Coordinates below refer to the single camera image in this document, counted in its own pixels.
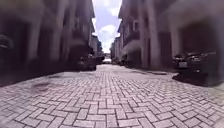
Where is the grey brick paved lane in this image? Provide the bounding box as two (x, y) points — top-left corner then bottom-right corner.
(0, 63), (224, 128)

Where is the row of grey buildings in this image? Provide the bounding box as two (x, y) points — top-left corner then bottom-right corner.
(0, 0), (105, 87)
(109, 0), (224, 79)

